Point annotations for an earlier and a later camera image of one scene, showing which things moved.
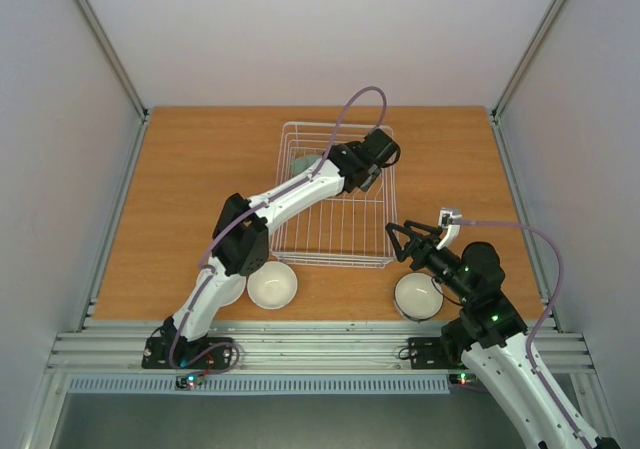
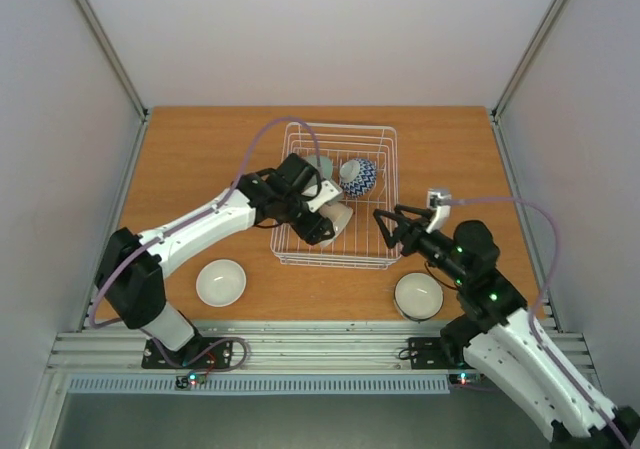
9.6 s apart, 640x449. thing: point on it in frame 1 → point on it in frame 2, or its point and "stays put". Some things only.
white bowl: (273, 286) → (339, 215)
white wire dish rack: (352, 230) stays put
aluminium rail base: (281, 347) stays put
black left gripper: (372, 184) → (314, 232)
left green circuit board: (189, 381) stays put
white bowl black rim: (418, 296) stays put
